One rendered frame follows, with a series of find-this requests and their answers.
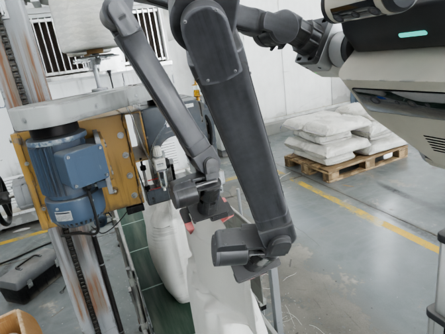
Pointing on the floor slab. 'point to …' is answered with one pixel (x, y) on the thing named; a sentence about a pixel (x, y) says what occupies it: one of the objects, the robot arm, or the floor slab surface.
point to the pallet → (332, 172)
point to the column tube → (33, 83)
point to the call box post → (275, 300)
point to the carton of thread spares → (18, 323)
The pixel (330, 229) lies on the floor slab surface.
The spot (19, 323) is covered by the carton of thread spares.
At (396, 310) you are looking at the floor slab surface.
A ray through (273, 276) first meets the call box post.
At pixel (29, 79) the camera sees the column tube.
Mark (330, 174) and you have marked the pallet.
